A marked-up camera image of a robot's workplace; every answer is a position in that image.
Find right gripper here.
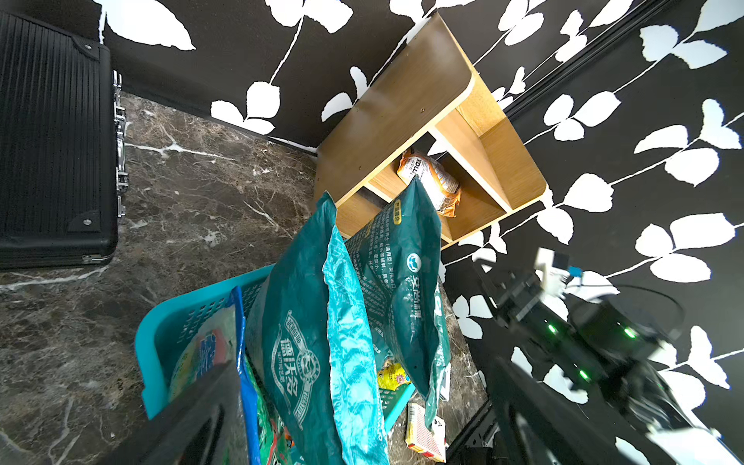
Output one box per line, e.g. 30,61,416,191
482,271,558,337

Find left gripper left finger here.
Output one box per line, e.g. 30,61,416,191
99,363,239,464

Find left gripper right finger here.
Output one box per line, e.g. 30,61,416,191
487,358,633,464

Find green blue-edged soil bag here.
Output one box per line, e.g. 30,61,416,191
169,287,294,464

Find teal and orange fertilizer bag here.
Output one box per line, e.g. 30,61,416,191
245,194,389,464

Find orange and white fertilizer bag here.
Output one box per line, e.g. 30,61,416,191
396,149,461,218

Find dark green fertilizer bag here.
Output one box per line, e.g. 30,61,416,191
346,178,451,428

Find yellow fertilizer bag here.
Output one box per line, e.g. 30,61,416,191
377,358,411,391

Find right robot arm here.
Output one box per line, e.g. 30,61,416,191
475,262,741,464

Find wooden two-tier shelf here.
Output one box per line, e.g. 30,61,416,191
315,15,548,247

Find turquoise plastic basket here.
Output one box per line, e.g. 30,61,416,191
134,263,418,434

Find red playing card box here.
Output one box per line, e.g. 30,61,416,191
405,403,447,463

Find black ribbed case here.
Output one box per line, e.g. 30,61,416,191
1,12,128,271

